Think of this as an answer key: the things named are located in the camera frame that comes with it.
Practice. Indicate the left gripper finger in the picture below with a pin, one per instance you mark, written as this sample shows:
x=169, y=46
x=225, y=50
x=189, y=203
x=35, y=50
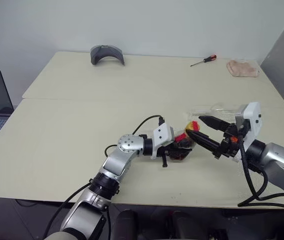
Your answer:
x=183, y=145
x=179, y=154

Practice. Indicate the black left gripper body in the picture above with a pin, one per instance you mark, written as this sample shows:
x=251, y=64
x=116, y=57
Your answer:
x=165, y=151

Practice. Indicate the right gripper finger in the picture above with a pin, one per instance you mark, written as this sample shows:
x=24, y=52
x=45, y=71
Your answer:
x=215, y=123
x=204, y=140

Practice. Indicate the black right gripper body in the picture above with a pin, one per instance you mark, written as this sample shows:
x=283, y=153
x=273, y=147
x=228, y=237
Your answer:
x=230, y=147

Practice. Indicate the plastic bottle with dark drink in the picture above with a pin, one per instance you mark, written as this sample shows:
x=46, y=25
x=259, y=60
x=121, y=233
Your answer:
x=181, y=137

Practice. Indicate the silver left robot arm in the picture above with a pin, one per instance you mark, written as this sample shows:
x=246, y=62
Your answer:
x=121, y=160

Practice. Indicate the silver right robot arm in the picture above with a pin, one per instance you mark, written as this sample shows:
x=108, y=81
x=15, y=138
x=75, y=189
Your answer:
x=279, y=157

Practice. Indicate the pink crumpled cloth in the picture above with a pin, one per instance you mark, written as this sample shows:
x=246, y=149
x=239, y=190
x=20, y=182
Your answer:
x=242, y=68

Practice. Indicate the dark rounded shape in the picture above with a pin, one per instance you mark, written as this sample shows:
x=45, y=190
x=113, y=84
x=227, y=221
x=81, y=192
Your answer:
x=127, y=225

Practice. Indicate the gray curved headrest pad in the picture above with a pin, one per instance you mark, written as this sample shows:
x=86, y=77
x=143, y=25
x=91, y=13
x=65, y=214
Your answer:
x=95, y=53

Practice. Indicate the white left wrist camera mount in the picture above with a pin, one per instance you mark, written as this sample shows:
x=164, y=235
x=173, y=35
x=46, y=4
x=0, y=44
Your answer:
x=163, y=133

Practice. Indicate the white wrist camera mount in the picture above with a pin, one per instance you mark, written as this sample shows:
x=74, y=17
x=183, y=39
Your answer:
x=163, y=133
x=252, y=117

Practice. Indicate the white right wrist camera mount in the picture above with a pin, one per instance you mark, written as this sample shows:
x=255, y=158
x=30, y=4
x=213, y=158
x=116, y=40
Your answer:
x=252, y=117

